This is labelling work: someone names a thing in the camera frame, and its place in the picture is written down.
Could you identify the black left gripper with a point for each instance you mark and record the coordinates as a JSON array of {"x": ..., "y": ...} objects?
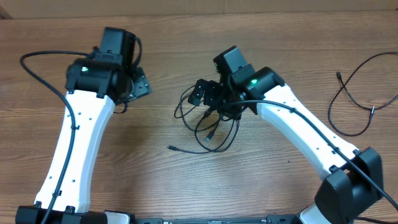
[{"x": 142, "y": 86}]

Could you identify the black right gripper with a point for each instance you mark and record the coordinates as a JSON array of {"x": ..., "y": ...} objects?
[{"x": 212, "y": 90}]

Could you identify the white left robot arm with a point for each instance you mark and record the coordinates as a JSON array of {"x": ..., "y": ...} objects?
[{"x": 96, "y": 84}]

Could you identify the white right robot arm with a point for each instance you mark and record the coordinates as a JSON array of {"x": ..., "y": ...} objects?
[{"x": 352, "y": 179}]

